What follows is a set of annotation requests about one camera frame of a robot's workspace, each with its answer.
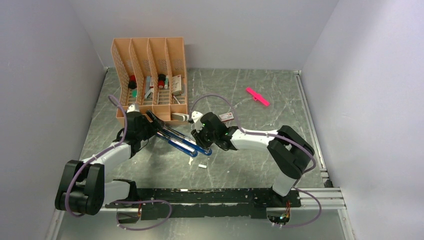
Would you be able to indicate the grey stapler in organizer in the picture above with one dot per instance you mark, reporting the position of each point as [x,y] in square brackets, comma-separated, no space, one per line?
[149,85]

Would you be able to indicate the blue stapler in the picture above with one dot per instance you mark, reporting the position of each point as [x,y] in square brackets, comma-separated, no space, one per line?
[186,140]
[178,145]

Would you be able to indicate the orange plastic desk organizer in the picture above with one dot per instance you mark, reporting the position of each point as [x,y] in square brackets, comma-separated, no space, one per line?
[152,73]

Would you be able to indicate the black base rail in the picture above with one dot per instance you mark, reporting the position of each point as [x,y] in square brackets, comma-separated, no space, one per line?
[159,203]

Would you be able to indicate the red black bottle left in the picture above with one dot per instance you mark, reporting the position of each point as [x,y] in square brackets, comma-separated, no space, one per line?
[132,84]

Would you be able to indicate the red black bottle right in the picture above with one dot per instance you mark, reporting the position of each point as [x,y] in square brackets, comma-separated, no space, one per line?
[161,81]

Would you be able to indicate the white grey stapler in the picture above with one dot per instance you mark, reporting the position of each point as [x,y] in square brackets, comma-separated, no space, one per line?
[182,117]

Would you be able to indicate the red white staple box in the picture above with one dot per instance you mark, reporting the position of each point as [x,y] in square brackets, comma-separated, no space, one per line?
[226,117]

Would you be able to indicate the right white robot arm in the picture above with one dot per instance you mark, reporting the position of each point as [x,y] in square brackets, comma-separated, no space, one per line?
[291,153]

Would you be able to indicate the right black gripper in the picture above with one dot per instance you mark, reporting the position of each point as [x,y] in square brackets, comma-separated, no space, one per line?
[197,136]

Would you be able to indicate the white box in organizer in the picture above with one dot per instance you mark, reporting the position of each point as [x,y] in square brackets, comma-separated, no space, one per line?
[177,85]

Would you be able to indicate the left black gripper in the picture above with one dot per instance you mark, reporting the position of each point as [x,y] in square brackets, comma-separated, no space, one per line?
[153,129]

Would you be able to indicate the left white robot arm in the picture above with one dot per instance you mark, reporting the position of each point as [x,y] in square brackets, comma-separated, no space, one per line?
[83,190]

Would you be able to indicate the pink plastic clip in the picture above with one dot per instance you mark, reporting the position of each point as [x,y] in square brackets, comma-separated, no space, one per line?
[257,97]

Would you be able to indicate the red black bottle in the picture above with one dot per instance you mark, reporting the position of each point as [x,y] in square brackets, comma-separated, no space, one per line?
[132,84]
[161,81]

